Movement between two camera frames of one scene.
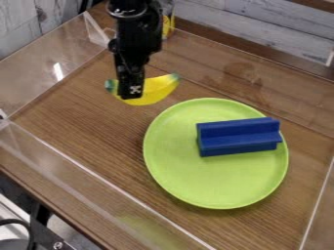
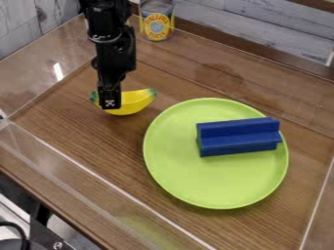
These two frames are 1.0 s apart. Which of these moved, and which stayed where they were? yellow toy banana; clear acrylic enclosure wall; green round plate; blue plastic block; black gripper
Moved: yellow toy banana; black gripper
Stayed: green round plate; blue plastic block; clear acrylic enclosure wall
